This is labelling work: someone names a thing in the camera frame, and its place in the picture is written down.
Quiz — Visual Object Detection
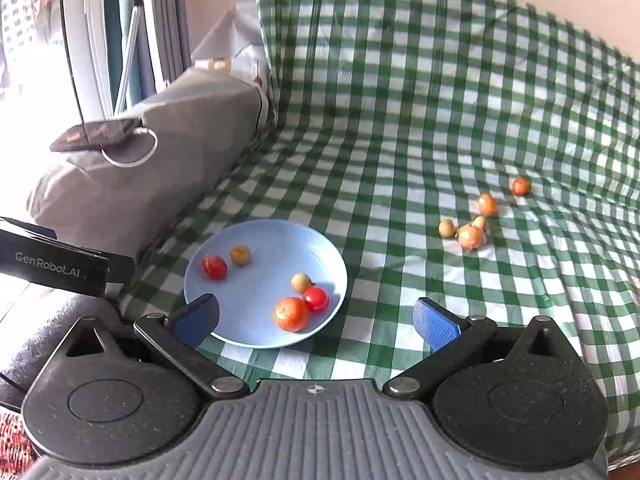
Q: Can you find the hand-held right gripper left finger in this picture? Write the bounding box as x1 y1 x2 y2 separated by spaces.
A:
47 293 251 402

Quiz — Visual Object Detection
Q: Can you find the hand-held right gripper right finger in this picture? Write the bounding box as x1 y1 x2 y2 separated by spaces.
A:
382 297 577 401

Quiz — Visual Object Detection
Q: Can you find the red cherry tomato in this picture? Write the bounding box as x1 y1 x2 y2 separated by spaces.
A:
302 286 330 313
201 255 228 280

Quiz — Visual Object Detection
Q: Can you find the light blue plate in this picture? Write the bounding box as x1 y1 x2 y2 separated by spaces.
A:
183 219 348 349

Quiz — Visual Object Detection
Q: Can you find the black power bank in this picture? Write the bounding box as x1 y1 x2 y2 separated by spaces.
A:
50 118 144 153

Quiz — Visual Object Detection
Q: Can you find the red patterned cloth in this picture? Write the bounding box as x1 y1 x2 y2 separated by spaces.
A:
0 411 38 473

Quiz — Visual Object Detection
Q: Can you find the green checkered bed sheet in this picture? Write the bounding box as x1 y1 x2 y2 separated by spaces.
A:
117 0 640 466

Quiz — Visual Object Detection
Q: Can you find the white looped cable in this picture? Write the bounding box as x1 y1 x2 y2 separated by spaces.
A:
100 127 159 167

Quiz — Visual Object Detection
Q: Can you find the grey bag with ring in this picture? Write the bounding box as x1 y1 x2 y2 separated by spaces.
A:
25 67 274 262

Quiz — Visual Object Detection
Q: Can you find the grey ribbed hose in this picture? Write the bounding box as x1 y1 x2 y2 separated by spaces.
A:
116 4 142 113

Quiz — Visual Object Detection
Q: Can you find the white window frame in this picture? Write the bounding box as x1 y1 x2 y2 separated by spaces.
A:
57 0 193 126

